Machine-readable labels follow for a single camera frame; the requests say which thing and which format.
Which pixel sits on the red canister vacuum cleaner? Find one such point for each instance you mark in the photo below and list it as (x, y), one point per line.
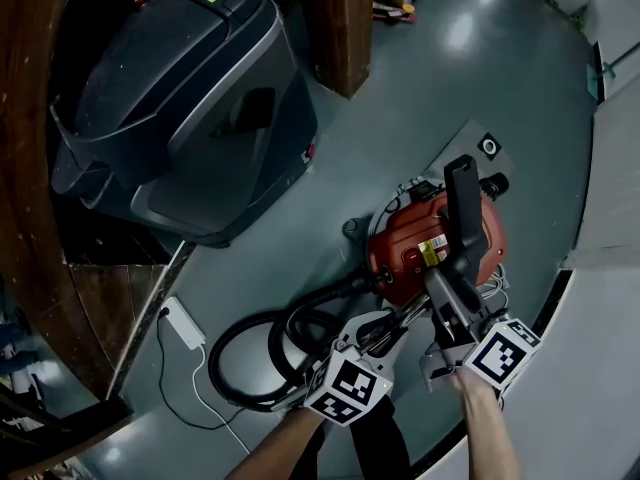
(405, 238)

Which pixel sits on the person's right forearm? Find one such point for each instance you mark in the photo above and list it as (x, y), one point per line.
(487, 428)

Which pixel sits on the wooden stair post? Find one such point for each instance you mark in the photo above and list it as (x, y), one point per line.
(340, 28)

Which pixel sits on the large grey floor scrubber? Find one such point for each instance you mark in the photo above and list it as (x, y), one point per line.
(190, 118)

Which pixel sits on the low wheeled trolley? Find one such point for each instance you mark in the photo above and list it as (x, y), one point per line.
(397, 5)

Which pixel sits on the person's left forearm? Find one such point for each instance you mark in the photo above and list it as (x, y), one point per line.
(280, 448)

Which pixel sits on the white power strip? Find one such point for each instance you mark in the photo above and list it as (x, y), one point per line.
(182, 323)

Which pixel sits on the wooden stair step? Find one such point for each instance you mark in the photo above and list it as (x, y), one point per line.
(115, 308)

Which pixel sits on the black vacuum floor nozzle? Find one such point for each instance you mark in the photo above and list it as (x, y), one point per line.
(465, 208)

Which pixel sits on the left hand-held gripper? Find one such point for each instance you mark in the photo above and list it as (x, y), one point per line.
(350, 383)

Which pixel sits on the person's black trouser leg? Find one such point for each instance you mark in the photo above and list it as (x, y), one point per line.
(380, 443)

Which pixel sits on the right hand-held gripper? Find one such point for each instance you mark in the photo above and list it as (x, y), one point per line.
(502, 355)

